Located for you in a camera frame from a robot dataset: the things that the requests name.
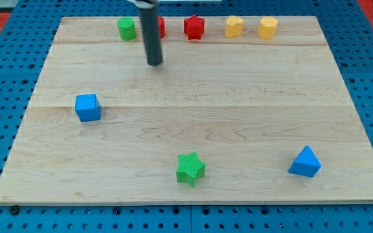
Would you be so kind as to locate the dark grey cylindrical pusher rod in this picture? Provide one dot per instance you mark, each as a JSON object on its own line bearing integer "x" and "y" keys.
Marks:
{"x": 151, "y": 32}

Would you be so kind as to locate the blue cube block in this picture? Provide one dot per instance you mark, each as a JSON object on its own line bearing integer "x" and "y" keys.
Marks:
{"x": 87, "y": 107}

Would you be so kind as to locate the red cylinder block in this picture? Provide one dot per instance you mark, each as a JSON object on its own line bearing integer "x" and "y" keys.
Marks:
{"x": 162, "y": 26}

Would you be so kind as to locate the green cylinder block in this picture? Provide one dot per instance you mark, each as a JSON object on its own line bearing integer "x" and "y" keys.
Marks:
{"x": 126, "y": 27}

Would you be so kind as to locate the red star block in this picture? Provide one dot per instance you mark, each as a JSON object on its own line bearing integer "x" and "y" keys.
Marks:
{"x": 194, "y": 27}

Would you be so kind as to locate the yellow heart block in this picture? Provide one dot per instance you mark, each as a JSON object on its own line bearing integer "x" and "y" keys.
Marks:
{"x": 234, "y": 26}

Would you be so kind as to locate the yellow hexagon block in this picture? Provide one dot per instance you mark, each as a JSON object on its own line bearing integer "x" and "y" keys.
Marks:
{"x": 267, "y": 27}

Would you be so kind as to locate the wooden board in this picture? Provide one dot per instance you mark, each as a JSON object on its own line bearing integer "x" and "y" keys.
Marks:
{"x": 246, "y": 105}

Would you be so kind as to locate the green star block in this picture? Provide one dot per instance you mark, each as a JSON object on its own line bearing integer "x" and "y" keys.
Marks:
{"x": 189, "y": 169}

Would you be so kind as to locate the blue triangle block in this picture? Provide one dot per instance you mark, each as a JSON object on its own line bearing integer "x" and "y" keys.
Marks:
{"x": 306, "y": 163}

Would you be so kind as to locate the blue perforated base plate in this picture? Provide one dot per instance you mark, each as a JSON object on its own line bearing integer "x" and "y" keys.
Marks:
{"x": 24, "y": 43}

